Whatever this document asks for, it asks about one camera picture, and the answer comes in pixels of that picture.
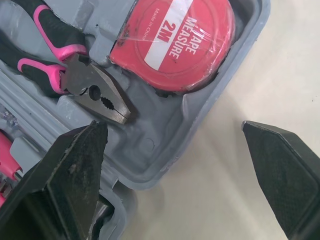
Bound pink handled screwdriver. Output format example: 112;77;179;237
0;129;25;201

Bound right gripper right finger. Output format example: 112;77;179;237
240;120;320;240

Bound grey plastic tool case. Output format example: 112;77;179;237
0;0;272;240

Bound pink and black pliers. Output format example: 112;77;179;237
0;0;138;125

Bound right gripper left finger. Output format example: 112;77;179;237
0;120;109;240

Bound red tape measure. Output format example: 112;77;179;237
107;0;236;94

